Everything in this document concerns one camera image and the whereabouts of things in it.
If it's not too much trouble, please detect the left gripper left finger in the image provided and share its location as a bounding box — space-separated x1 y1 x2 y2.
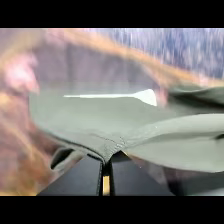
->
37 154 104 197

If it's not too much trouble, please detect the green T-shirt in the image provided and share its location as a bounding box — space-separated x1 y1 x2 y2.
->
28 83 224 174

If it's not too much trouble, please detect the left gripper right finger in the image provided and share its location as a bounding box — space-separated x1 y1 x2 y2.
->
108 151 175 197

